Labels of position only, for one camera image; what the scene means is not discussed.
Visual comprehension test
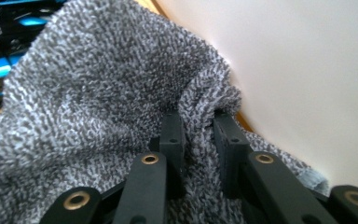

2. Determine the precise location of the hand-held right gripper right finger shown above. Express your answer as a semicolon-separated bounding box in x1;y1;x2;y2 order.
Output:
213;111;253;200

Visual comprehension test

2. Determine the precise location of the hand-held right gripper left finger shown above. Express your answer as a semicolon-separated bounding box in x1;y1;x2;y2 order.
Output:
148;110;187;200

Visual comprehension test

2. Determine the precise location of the white plastic bin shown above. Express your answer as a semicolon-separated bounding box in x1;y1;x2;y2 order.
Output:
150;0;358;195

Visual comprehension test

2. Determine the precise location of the grey knitted sock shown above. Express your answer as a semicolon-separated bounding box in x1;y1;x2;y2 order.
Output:
0;0;330;224

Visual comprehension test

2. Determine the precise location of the blue and black sock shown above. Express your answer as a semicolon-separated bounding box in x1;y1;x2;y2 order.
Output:
0;0;66;110

